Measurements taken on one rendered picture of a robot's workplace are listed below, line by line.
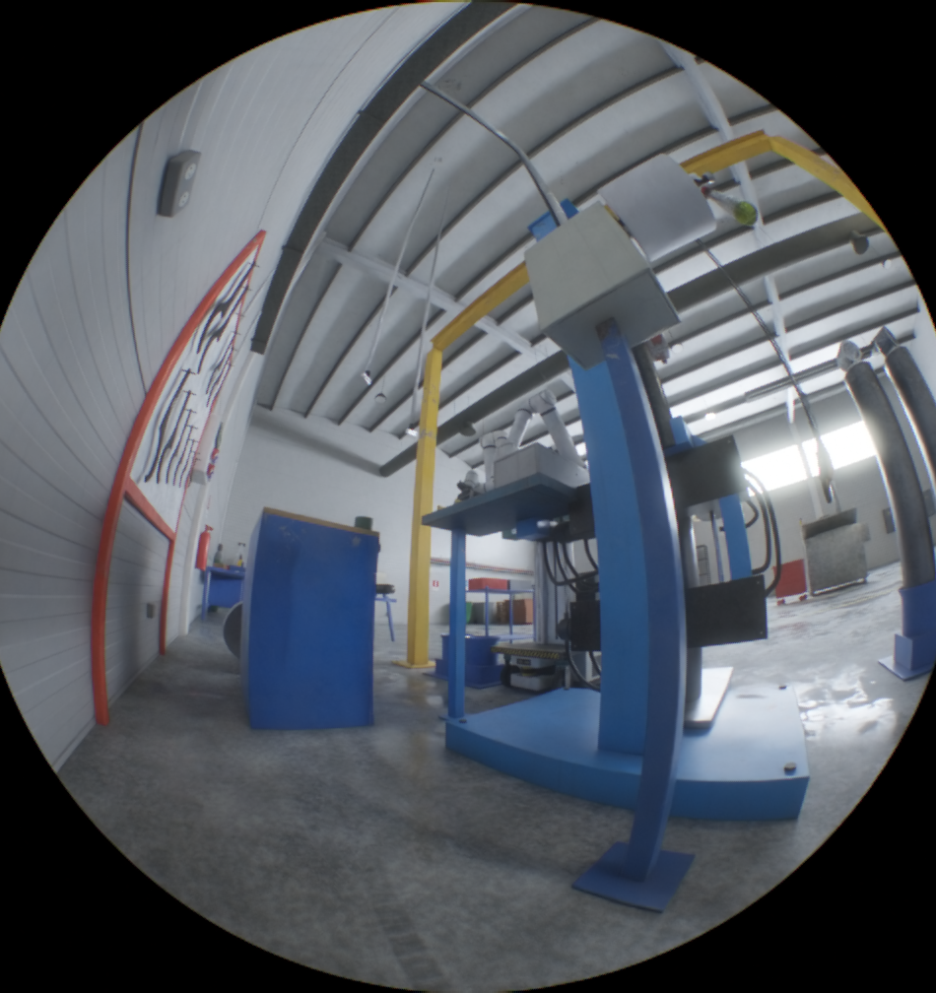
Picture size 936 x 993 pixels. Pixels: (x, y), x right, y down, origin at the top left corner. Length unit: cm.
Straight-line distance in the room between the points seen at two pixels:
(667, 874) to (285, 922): 66
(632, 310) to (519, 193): 631
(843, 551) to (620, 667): 851
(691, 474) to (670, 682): 82
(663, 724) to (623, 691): 46
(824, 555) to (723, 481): 807
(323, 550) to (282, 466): 1048
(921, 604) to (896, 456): 67
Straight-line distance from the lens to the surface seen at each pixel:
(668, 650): 56
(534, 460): 124
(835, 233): 814
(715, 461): 123
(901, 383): 229
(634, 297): 79
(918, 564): 199
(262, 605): 144
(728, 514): 118
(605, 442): 113
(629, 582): 100
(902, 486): 200
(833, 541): 924
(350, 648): 155
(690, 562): 143
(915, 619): 200
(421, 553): 344
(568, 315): 79
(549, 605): 255
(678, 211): 100
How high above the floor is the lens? 58
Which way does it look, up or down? 20 degrees up
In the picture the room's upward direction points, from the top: 1 degrees clockwise
